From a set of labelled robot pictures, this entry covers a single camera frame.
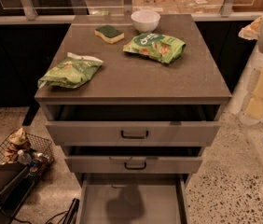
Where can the green jalapeno chip bag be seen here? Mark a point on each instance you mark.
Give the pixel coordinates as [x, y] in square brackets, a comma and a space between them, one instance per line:
[72, 72]

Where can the dark brown robot base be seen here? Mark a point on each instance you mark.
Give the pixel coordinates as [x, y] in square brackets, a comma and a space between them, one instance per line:
[14, 188]

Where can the green chip bag white logo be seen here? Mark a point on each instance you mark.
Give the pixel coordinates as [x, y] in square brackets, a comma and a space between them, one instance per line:
[158, 47]

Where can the grey drawer cabinet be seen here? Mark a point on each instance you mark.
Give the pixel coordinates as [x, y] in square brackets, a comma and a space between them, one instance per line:
[131, 88]

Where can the open bottom drawer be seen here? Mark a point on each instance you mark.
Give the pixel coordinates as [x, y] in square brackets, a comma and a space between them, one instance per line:
[133, 199]

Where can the crumpled snack bag in basket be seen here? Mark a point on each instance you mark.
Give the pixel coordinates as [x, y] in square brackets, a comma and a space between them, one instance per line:
[16, 141]

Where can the cardboard box left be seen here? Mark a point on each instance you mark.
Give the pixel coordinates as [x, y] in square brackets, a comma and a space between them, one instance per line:
[160, 6]

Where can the white bowl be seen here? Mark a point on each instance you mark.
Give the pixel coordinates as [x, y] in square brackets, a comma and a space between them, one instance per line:
[145, 21]

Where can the green yellow sponge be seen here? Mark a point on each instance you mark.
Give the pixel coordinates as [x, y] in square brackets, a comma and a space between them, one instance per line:
[109, 34]

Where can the clear plastic bottle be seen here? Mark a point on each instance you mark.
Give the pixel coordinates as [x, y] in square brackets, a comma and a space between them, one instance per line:
[24, 158]

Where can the middle drawer black handle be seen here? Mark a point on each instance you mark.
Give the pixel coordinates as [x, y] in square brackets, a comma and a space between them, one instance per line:
[133, 164]

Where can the black wire basket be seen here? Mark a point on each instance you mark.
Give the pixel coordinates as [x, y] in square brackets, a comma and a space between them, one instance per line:
[40, 152]

